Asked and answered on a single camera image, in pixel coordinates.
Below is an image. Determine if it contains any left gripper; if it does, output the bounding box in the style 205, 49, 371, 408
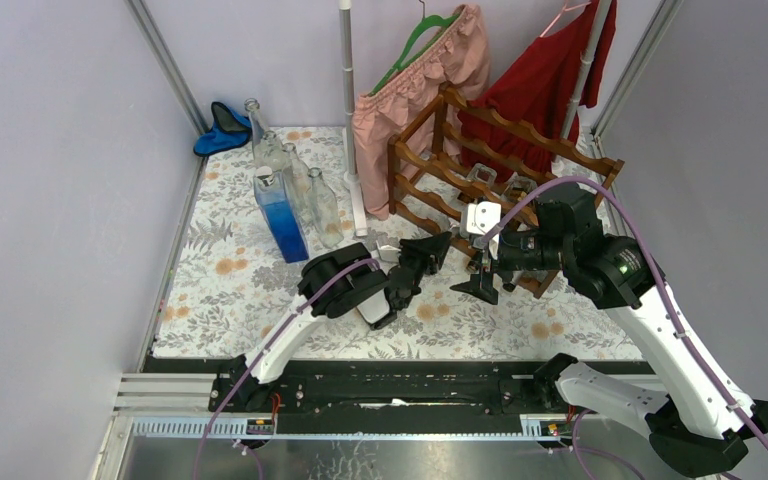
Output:
390, 227, 444, 285

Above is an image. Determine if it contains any clear liquor bottle gold label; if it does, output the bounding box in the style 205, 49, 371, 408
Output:
453, 163, 499, 233

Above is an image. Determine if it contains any clear square liquor bottle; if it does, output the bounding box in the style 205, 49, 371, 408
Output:
503, 175, 538, 204

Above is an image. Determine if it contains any blue glass bottle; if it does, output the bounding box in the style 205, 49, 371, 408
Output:
253, 166, 309, 264

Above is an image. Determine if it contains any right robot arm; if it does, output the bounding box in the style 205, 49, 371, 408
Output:
458, 176, 768, 478

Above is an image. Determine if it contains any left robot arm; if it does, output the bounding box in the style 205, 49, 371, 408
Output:
209, 232, 452, 412

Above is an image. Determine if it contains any wooden wine rack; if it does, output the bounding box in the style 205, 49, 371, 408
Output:
388, 83, 624, 234

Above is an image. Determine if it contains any clear glass bottle tall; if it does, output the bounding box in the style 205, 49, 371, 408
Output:
244, 98, 290, 172

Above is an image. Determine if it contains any white pole base foot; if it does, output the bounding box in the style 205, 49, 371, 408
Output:
343, 172, 369, 238

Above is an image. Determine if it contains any pink skirt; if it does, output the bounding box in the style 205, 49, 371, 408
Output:
352, 4, 491, 221

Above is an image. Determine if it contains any red garment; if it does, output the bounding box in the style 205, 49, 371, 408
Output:
458, 1, 599, 173

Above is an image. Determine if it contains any green clothes hanger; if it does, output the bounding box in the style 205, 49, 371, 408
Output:
369, 0, 460, 95

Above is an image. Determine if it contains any blue cloth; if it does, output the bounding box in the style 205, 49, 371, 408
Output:
193, 101, 252, 157

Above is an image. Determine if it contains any pink clothes hanger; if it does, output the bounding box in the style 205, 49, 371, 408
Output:
539, 0, 591, 38

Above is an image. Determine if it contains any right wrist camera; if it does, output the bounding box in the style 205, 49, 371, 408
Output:
459, 201, 502, 252

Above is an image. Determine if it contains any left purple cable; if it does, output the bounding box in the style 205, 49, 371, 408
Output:
191, 256, 382, 480

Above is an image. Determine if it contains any purple cable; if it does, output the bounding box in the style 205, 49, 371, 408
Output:
479, 174, 768, 480
191, 256, 382, 480

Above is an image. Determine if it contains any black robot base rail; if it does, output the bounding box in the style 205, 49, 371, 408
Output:
207, 360, 581, 435

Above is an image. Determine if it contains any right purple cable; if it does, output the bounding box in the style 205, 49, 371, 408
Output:
479, 174, 768, 480

